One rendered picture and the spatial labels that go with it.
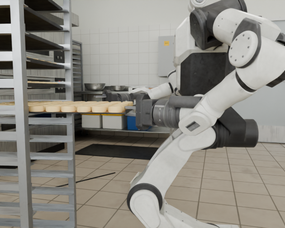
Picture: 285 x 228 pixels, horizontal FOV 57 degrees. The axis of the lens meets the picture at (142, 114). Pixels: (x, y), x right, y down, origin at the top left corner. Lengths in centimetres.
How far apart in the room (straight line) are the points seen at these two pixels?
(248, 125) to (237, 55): 51
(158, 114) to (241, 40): 33
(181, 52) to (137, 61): 415
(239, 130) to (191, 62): 31
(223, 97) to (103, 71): 472
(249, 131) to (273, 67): 48
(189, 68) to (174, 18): 412
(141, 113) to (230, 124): 36
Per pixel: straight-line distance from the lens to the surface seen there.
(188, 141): 100
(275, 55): 63
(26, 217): 104
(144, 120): 86
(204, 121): 71
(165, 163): 106
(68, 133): 138
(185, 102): 75
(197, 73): 96
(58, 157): 142
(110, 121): 460
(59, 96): 405
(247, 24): 65
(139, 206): 107
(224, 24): 74
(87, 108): 93
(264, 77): 62
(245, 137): 107
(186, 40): 95
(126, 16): 530
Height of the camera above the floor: 95
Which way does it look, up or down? 6 degrees down
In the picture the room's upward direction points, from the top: straight up
